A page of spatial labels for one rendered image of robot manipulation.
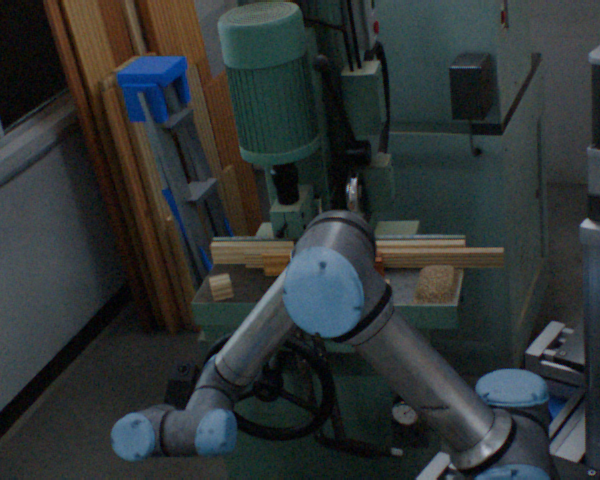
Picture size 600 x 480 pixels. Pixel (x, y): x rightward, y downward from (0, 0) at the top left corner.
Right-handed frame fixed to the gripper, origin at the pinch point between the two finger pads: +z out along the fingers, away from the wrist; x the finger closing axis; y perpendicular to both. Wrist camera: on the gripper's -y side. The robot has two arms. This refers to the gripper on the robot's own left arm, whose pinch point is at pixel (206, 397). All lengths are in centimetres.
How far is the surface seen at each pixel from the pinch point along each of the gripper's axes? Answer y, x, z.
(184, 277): -20, -71, 165
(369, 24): -81, 24, 43
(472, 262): -26, 47, 42
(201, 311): -15.0, -12.6, 30.0
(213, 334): -9.6, -10.9, 33.1
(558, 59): -109, 60, 252
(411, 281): -22, 34, 37
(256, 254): -27.9, -2.9, 40.5
